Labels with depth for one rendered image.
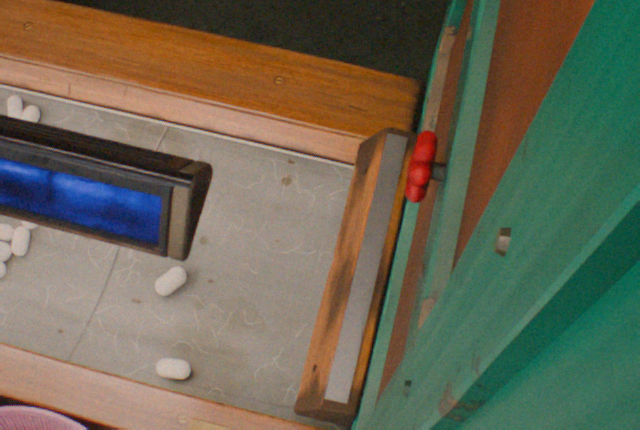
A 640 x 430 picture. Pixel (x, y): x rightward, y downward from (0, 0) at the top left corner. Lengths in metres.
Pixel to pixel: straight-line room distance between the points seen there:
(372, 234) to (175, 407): 0.27
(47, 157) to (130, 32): 0.47
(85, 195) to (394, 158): 0.37
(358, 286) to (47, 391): 0.34
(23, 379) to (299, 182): 0.37
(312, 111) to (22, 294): 0.38
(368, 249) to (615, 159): 0.79
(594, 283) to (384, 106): 0.95
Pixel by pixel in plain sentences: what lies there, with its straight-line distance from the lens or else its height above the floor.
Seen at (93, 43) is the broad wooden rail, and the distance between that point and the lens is 1.18.
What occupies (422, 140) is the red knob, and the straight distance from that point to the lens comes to 0.57.
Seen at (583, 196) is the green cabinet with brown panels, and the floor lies 1.59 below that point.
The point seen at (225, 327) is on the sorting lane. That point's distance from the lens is 1.05.
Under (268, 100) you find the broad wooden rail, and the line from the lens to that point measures 1.12.
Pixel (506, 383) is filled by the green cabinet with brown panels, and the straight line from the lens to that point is 0.27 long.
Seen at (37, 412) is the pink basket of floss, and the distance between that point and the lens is 1.03.
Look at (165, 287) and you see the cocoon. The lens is 1.05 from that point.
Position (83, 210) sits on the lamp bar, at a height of 1.07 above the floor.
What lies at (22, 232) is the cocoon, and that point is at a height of 0.76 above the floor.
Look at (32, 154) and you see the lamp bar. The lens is 0.74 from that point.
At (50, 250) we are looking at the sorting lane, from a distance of 1.10.
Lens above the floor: 1.76
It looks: 67 degrees down
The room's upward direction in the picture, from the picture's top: 7 degrees clockwise
